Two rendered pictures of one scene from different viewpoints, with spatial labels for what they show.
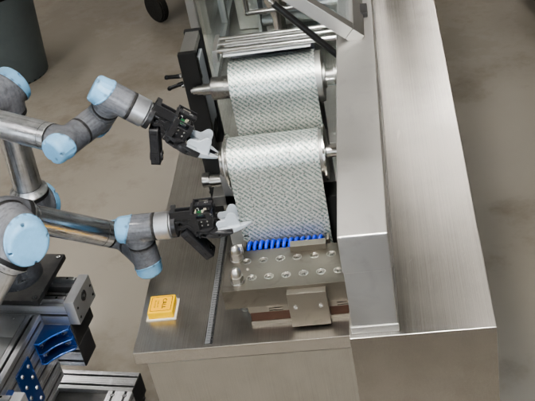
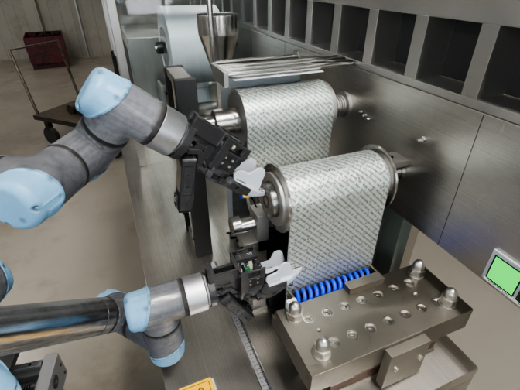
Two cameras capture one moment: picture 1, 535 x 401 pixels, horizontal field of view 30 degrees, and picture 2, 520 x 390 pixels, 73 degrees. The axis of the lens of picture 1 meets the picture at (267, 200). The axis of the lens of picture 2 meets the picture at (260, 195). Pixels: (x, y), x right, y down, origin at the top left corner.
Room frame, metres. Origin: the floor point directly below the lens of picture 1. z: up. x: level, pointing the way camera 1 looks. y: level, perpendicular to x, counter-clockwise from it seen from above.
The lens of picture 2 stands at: (1.70, 0.43, 1.65)
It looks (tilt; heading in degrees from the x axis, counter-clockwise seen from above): 32 degrees down; 328
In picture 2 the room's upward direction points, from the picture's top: straight up
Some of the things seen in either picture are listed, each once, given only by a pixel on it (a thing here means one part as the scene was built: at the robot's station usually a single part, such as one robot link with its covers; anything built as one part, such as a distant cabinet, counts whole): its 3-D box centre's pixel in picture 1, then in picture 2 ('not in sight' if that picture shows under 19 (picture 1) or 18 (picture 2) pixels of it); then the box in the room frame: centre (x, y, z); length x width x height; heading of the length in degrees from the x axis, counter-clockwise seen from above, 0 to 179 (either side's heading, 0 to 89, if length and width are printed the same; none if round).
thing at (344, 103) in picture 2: (336, 73); (333, 105); (2.40, -0.25, 1.34); 0.07 x 0.07 x 0.07; 80
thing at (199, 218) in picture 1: (193, 219); (234, 278); (2.17, 0.20, 1.12); 0.12 x 0.08 x 0.09; 80
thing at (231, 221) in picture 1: (232, 220); (285, 271); (2.13, 0.10, 1.11); 0.09 x 0.03 x 0.06; 79
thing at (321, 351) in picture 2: (236, 274); (322, 346); (1.99, 0.11, 1.05); 0.04 x 0.04 x 0.04
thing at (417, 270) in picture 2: not in sight; (418, 267); (2.03, -0.22, 1.05); 0.04 x 0.04 x 0.04
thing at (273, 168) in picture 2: (229, 161); (275, 198); (2.21, 0.08, 1.25); 0.15 x 0.01 x 0.15; 170
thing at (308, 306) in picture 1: (309, 307); (403, 362); (1.91, -0.05, 0.97); 0.10 x 0.03 x 0.11; 80
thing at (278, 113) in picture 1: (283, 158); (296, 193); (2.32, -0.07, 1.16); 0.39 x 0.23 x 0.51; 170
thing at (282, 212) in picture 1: (283, 214); (333, 252); (2.13, -0.03, 1.11); 0.23 x 0.01 x 0.18; 80
